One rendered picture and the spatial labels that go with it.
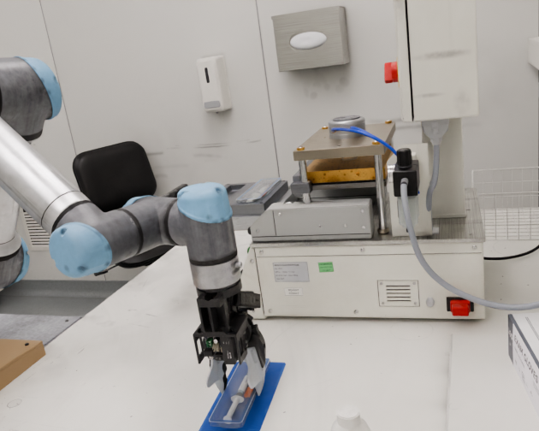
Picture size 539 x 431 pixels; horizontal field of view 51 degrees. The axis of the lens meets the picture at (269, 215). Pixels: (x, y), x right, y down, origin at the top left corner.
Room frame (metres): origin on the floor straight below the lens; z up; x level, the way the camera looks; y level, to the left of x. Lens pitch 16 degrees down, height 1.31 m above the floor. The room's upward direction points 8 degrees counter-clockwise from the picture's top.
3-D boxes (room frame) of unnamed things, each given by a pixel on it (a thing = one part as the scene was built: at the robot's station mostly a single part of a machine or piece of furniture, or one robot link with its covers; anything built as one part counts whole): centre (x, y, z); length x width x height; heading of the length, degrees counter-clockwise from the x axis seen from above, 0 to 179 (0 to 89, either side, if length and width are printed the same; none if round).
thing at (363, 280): (1.20, -0.18, 0.84); 0.53 x 0.37 x 0.17; 71
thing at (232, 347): (0.81, 0.10, 0.92); 0.09 x 0.08 x 0.12; 164
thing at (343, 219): (1.10, -0.08, 0.97); 0.26 x 0.05 x 0.07; 71
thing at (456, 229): (1.20, -0.22, 0.93); 0.46 x 0.35 x 0.01; 71
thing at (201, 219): (0.81, 0.10, 1.08); 0.09 x 0.08 x 0.11; 55
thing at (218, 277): (0.81, 0.09, 1.00); 0.08 x 0.08 x 0.05
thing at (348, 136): (1.18, -0.22, 1.08); 0.31 x 0.24 x 0.13; 161
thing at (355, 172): (1.20, -0.19, 1.07); 0.22 x 0.17 x 0.10; 161
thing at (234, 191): (1.29, 0.05, 0.98); 0.20 x 0.17 x 0.03; 161
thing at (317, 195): (1.36, -0.17, 0.97); 0.25 x 0.05 x 0.07; 71
